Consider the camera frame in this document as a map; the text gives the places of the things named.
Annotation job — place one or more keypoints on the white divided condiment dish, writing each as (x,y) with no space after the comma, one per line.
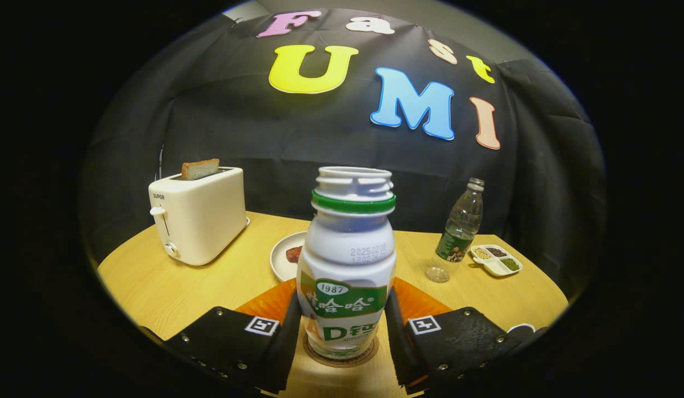
(494,267)

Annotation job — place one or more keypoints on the cream white toaster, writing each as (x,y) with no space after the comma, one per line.
(204,221)

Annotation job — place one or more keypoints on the black backdrop cloth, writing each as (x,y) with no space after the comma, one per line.
(264,132)

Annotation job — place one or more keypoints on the reddish brown meat slice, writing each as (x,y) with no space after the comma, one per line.
(294,255)

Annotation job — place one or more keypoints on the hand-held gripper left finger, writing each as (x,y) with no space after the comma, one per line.
(231,342)

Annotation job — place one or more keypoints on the wooden table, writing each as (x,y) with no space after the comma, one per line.
(154,293)

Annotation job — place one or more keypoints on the white juice bottle green label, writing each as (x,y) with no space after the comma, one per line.
(347,249)

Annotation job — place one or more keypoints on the white round plate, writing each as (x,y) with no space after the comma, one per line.
(280,262)

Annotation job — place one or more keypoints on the clear plastic water bottle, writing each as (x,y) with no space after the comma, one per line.
(458,232)

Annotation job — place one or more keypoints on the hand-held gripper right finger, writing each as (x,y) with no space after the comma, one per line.
(458,342)

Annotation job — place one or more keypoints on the round cork coaster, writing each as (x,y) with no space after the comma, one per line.
(342,363)

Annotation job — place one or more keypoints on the toasted bread slice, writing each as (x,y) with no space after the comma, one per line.
(201,168)

